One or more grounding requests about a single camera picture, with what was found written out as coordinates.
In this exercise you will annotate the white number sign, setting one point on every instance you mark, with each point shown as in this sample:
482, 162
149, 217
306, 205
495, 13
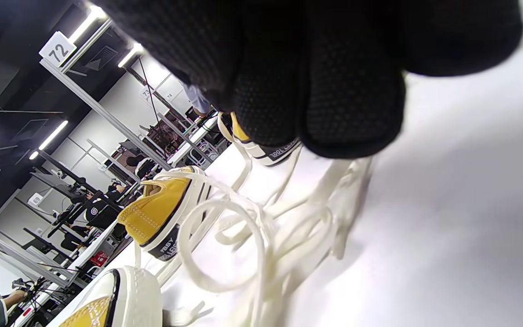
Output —
57, 49

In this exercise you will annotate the white ceiling light strip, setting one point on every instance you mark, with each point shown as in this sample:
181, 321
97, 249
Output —
86, 22
50, 138

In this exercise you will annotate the aluminium frame post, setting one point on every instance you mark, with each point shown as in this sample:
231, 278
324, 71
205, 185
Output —
107, 118

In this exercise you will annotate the person's right hand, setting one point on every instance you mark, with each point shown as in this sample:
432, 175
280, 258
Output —
334, 68

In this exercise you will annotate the cream shoe lace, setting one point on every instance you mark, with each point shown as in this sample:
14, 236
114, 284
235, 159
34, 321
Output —
334, 181
189, 268
243, 170

